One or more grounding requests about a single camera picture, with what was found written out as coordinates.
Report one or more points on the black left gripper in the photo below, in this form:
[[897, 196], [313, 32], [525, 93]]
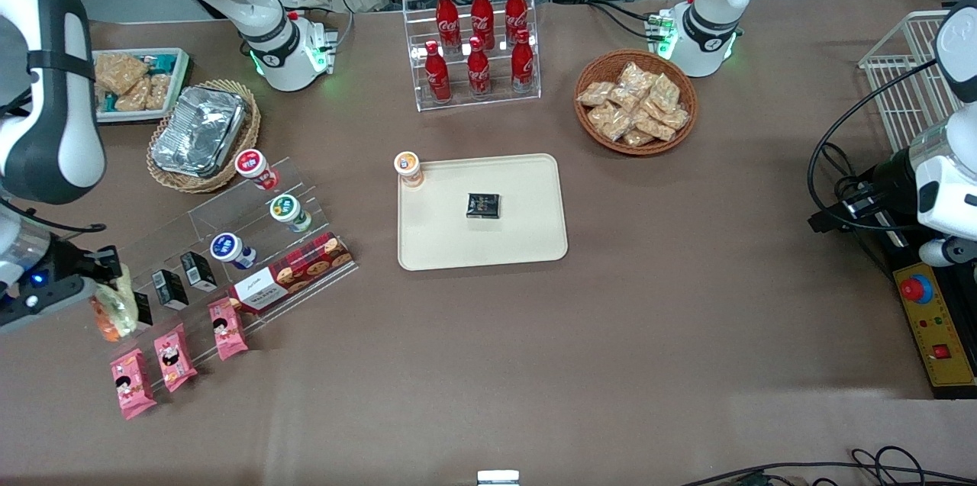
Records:
[[890, 180]]

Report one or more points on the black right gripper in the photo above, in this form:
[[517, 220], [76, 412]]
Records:
[[75, 262]]

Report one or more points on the triangle sandwich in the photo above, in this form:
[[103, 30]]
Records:
[[114, 310]]

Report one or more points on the white rectangular snack tray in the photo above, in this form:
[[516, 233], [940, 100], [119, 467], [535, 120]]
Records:
[[179, 89]]

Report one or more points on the beige plastic tray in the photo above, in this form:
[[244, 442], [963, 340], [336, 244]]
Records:
[[527, 188]]

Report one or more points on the small black carton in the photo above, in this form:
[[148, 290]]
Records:
[[169, 290], [199, 272], [144, 310]]

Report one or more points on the pink snack packet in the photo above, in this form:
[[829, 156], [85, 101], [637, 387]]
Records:
[[131, 385], [227, 329], [175, 358]]

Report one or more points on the blue lid cup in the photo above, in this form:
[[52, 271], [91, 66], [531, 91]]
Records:
[[226, 246]]

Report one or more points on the clear acrylic stepped shelf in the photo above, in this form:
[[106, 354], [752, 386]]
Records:
[[229, 213]]

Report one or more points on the yellow emergency stop box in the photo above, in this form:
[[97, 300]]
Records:
[[943, 318]]

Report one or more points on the foil food container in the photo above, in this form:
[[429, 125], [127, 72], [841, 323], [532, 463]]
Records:
[[198, 131]]

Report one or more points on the granola snack pack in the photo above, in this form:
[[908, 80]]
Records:
[[133, 97], [120, 72], [159, 91]]

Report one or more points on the red lid cup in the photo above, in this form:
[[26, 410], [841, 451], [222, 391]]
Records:
[[252, 164]]

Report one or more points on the clear bag of crackers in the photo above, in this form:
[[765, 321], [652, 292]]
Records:
[[655, 127], [664, 93], [595, 94], [638, 138], [635, 78], [609, 121], [675, 118]]

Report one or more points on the green lid cup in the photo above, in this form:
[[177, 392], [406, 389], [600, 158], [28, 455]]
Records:
[[285, 208]]

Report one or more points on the oval wicker basket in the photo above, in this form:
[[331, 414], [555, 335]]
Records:
[[248, 127]]

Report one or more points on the red tartan cookie box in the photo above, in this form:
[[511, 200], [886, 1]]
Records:
[[305, 268]]

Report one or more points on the teal snack wrapper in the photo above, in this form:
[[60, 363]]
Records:
[[162, 61]]

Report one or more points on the round brown wicker basket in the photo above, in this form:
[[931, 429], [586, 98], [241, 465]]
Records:
[[603, 62]]

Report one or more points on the orange lid cup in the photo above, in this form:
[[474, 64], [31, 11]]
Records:
[[408, 165]]

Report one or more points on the red cola bottle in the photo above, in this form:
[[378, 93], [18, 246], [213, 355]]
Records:
[[482, 13], [517, 9], [523, 62], [478, 70], [437, 74], [447, 17]]

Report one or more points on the small black snack packet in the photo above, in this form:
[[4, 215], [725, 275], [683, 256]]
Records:
[[484, 206]]

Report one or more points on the clear acrylic bottle rack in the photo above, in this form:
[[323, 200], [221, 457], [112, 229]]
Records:
[[473, 104]]

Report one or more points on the small white device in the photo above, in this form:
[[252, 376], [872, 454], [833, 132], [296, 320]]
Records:
[[498, 478]]

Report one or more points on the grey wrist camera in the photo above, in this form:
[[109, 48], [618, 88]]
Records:
[[46, 303]]

